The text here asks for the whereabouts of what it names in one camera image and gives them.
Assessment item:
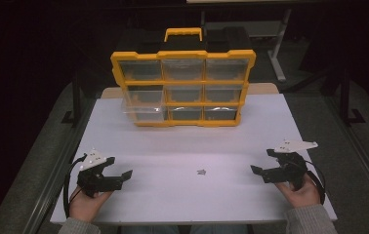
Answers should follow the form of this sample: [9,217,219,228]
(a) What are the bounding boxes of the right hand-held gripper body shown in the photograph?
[271,139,319,191]

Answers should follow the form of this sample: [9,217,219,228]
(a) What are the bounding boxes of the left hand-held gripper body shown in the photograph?
[76,148,108,199]

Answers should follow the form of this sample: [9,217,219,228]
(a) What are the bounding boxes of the pulled-out clear plastic drawer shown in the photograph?
[122,85,169,124]

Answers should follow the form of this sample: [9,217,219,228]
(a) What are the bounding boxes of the yellow organizer with clear drawers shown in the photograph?
[109,26,258,129]

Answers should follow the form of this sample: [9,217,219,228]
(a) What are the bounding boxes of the person's left hand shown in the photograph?
[68,186,113,223]

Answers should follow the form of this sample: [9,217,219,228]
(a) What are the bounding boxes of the person's right hand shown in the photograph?
[274,175,322,209]

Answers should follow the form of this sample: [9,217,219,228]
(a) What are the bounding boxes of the person's left leg in jeans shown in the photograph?
[120,224,181,234]

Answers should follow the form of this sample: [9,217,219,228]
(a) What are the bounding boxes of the person's leg in jeans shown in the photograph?
[190,223,249,234]
[120,224,181,234]

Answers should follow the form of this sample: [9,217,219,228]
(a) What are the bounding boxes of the person's right leg in jeans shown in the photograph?
[190,223,249,234]

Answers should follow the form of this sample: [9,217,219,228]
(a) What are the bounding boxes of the black metal stand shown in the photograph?
[339,66,367,127]
[61,69,83,127]

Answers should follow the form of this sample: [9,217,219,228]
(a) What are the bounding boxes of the grey table with metal leg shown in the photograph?
[201,9,293,83]

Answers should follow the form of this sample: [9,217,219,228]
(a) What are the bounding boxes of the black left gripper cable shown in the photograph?
[62,154,88,218]

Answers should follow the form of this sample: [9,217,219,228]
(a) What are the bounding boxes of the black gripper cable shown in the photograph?
[62,154,88,218]
[305,160,327,206]

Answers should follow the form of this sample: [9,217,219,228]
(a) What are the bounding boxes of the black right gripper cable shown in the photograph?
[305,160,327,206]

